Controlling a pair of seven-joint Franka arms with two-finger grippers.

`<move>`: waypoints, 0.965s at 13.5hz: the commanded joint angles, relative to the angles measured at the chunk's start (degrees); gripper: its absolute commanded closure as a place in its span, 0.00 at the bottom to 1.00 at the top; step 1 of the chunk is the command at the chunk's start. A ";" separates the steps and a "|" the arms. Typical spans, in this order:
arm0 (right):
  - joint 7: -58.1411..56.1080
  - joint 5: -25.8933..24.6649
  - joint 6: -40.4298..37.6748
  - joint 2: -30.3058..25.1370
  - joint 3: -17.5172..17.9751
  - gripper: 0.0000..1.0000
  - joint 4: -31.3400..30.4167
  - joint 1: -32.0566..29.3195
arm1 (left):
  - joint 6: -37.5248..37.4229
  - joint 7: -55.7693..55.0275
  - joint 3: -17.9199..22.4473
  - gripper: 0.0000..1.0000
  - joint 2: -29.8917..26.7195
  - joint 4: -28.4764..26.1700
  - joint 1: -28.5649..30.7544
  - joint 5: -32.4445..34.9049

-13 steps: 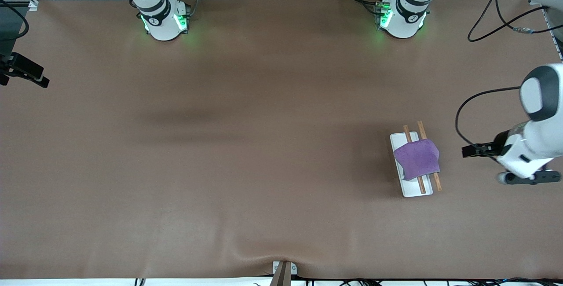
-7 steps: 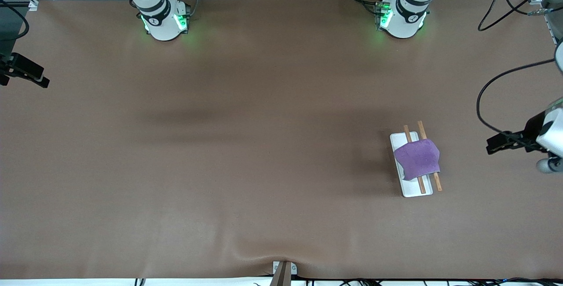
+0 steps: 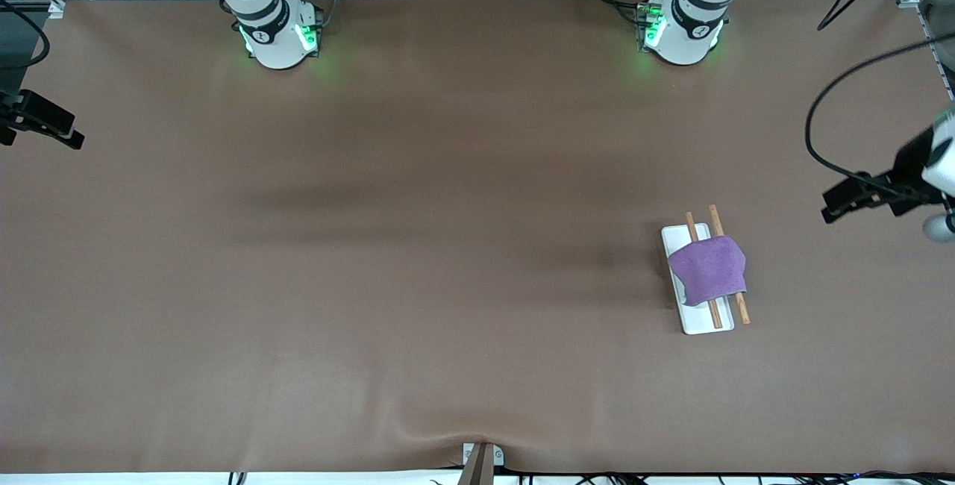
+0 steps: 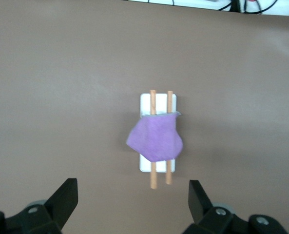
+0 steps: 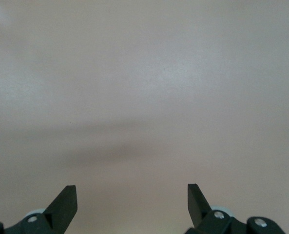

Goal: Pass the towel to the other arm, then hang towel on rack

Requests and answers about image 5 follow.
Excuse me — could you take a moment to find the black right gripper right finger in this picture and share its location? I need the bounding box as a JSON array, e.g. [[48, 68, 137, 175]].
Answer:
[[184, 183, 285, 234]]

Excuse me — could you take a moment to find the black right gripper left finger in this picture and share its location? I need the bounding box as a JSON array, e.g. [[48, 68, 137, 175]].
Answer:
[[0, 185, 78, 234]]

